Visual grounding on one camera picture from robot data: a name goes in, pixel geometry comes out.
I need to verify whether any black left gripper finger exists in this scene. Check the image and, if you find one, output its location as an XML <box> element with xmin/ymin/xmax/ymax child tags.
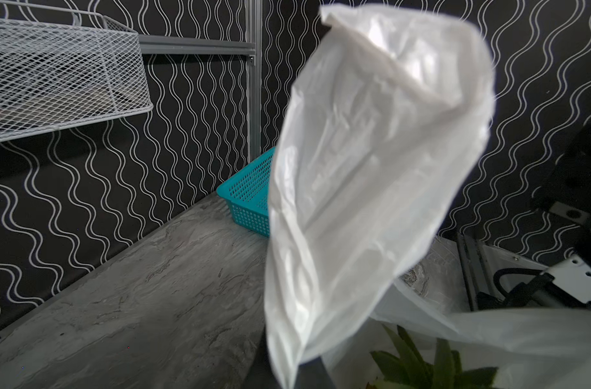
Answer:
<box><xmin>241</xmin><ymin>330</ymin><xmax>335</xmax><ymax>389</ymax></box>

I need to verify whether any yellow pineapple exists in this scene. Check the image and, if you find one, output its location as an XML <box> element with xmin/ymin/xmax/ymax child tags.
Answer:
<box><xmin>366</xmin><ymin>325</ymin><xmax>499</xmax><ymax>388</ymax></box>

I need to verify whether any white plastic bag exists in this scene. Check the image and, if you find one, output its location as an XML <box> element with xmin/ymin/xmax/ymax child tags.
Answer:
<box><xmin>265</xmin><ymin>4</ymin><xmax>591</xmax><ymax>388</ymax></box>

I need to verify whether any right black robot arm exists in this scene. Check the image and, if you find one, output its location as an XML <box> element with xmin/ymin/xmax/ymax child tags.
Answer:
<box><xmin>458</xmin><ymin>118</ymin><xmax>591</xmax><ymax>311</ymax></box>

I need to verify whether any teal plastic basket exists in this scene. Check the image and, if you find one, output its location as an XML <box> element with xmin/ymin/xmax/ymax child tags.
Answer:
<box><xmin>216</xmin><ymin>147</ymin><xmax>275</xmax><ymax>238</ymax></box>

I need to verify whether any white wire mesh basket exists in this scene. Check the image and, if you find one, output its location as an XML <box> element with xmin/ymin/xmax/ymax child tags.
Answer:
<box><xmin>0</xmin><ymin>1</ymin><xmax>154</xmax><ymax>143</ymax></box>

